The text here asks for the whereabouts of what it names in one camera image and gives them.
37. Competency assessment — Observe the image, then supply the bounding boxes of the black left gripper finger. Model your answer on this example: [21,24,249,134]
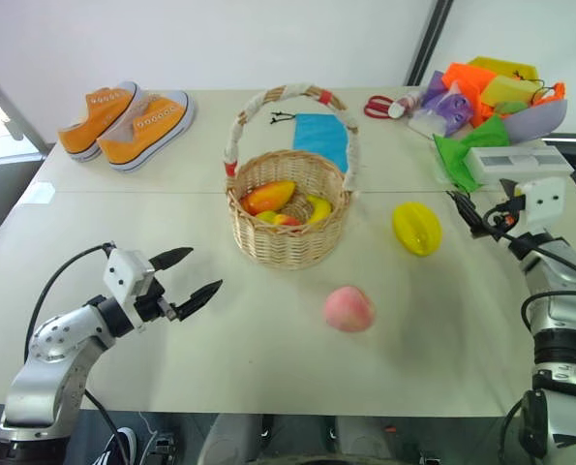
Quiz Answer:
[174,279,224,322]
[150,246,195,274]

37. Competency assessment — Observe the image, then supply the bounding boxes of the blue cloth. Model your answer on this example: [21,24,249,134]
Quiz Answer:
[292,112,352,174]

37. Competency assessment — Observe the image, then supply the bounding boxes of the orange red mango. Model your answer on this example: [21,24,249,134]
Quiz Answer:
[240,179,297,217]

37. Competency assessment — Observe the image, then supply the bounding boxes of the orange canvas sneaker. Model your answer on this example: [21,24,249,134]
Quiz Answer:
[57,80,144,164]
[96,89,197,174]

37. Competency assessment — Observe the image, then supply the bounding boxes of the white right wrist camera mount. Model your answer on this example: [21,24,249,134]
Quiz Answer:
[499,176,567,230]

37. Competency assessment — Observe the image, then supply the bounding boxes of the green cloth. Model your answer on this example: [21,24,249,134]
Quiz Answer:
[432,114,511,194]

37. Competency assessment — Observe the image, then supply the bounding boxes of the red handled scissors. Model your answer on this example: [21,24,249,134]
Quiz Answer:
[363,95,397,120]

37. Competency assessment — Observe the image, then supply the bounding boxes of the orange cloth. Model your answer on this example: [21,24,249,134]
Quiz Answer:
[440,61,500,128]

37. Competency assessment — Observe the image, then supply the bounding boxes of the white bottle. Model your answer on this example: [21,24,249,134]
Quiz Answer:
[387,90,425,120]

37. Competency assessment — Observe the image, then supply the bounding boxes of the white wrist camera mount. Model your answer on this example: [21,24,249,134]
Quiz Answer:
[499,176,567,230]
[102,249,157,328]

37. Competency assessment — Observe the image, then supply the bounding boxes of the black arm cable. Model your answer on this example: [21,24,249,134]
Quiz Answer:
[480,207,576,335]
[24,243,132,465]

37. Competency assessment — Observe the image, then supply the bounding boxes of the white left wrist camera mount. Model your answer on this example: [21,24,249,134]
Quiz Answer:
[102,249,157,328]

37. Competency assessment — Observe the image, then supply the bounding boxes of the small green object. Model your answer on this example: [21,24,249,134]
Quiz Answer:
[495,100,531,117]

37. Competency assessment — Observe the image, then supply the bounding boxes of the yellow plastic box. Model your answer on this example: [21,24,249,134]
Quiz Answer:
[466,55,540,81]

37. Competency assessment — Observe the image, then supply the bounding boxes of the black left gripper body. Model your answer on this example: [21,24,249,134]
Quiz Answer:
[133,279,180,324]

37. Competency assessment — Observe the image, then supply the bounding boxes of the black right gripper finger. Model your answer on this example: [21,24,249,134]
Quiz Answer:
[445,190,483,224]
[456,204,485,239]

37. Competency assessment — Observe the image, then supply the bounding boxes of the white rectangular device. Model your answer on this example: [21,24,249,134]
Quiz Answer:
[463,143,574,187]

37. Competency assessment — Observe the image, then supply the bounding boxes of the grey bowl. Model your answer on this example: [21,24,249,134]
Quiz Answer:
[502,96,569,145]

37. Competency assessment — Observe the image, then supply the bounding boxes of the orange bag with black string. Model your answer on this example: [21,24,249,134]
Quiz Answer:
[531,80,567,109]

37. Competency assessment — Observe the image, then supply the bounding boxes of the black and white sneaker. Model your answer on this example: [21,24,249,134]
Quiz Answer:
[91,425,139,465]

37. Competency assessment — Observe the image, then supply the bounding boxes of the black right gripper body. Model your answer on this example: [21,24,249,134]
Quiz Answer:
[483,199,527,239]

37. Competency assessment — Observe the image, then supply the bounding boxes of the grey window frame post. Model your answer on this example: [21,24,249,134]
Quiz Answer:
[0,60,49,156]

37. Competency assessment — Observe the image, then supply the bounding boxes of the clear plastic bag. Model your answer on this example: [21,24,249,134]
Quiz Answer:
[407,108,448,141]

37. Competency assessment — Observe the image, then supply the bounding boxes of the black window frame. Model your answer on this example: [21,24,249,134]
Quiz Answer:
[403,0,456,88]

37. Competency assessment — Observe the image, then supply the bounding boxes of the yellow starfruit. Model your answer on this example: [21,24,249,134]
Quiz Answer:
[392,201,444,258]

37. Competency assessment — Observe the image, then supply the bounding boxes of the wicker basket with handle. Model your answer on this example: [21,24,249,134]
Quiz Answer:
[223,84,362,271]

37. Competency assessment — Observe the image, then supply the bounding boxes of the pink peach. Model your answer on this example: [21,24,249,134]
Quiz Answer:
[322,285,377,333]

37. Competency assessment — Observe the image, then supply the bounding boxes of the purple plastic bag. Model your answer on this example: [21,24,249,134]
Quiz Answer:
[420,71,477,138]

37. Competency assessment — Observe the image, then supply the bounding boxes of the green red fruit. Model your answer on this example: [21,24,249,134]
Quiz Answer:
[256,209,302,228]

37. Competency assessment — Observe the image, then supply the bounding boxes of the yellow sponge block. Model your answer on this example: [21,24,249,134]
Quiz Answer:
[480,75,543,109]

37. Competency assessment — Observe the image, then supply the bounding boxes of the yellow banana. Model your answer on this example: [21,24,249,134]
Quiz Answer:
[305,194,333,226]

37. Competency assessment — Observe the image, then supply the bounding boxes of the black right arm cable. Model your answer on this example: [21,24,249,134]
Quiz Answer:
[480,207,576,335]

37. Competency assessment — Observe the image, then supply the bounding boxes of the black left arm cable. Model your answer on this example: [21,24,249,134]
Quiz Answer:
[24,243,132,465]

